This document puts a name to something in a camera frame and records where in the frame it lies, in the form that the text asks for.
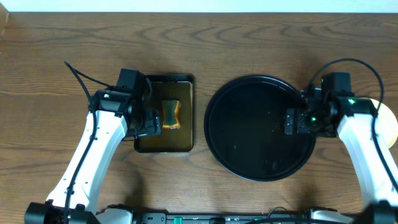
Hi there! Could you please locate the orange green sponge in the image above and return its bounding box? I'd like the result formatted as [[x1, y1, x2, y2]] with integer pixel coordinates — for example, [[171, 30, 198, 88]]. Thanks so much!
[[162, 100, 181, 129]]

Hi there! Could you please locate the yellow plate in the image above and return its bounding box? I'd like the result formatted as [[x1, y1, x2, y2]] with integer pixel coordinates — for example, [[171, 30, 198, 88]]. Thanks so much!
[[376, 103, 397, 148]]

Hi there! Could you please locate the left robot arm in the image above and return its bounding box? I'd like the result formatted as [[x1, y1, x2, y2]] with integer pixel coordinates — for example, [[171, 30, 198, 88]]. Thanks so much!
[[24, 68, 162, 223]]

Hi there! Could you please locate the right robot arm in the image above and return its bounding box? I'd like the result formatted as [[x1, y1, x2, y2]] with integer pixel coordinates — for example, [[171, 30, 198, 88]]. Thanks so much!
[[284, 72, 397, 223]]

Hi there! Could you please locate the black rectangular water tray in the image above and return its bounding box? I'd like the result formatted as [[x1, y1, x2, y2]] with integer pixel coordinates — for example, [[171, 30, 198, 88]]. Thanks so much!
[[134, 75, 194, 153]]

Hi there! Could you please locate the round black tray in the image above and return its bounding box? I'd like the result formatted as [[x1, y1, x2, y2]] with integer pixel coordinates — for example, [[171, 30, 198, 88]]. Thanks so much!
[[204, 75, 316, 182]]

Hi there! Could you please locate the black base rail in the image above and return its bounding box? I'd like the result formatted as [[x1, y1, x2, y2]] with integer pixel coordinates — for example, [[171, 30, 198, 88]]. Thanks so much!
[[132, 210, 313, 224]]

